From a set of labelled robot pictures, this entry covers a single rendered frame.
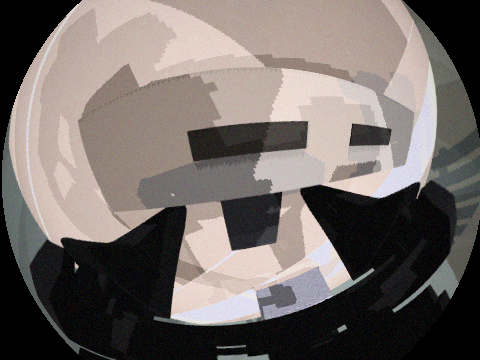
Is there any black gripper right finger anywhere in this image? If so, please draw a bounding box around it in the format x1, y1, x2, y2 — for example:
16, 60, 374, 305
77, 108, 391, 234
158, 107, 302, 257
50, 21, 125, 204
300, 183, 421, 281

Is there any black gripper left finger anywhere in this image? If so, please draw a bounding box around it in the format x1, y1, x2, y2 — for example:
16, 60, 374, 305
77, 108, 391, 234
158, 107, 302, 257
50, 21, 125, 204
61, 205, 187, 319

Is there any black two-prong plug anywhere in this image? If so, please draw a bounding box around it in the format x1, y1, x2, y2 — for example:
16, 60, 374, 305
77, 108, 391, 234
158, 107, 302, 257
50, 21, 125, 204
220, 192, 283, 251

